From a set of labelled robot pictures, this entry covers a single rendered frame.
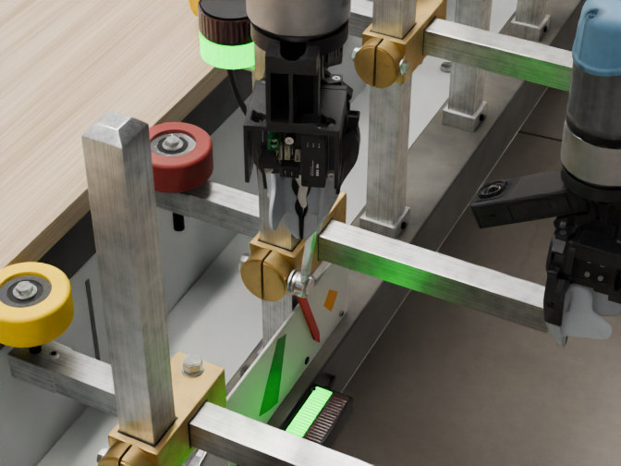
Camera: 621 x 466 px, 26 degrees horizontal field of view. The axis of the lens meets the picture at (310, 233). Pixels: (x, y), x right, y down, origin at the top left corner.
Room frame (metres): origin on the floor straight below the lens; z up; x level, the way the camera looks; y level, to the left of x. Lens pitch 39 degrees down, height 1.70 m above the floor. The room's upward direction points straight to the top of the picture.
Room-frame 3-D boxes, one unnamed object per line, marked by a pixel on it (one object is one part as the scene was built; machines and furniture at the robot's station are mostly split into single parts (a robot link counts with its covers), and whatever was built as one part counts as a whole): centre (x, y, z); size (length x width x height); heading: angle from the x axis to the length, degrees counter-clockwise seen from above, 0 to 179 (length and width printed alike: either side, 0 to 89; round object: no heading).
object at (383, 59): (1.25, -0.10, 0.95); 0.14 x 0.06 x 0.05; 153
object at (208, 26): (1.03, 0.07, 1.10); 0.06 x 0.06 x 0.02
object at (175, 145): (1.11, 0.14, 0.85); 0.08 x 0.08 x 0.11
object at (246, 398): (0.97, 0.02, 0.75); 0.26 x 0.01 x 0.10; 153
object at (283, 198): (0.85, 0.02, 1.04); 0.06 x 0.03 x 0.09; 173
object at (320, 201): (0.84, -0.01, 1.04); 0.06 x 0.03 x 0.09; 173
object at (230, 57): (1.03, 0.07, 1.08); 0.06 x 0.06 x 0.02
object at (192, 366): (0.85, 0.10, 0.85); 0.02 x 0.02 x 0.01
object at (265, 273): (1.03, 0.02, 0.85); 0.14 x 0.06 x 0.05; 153
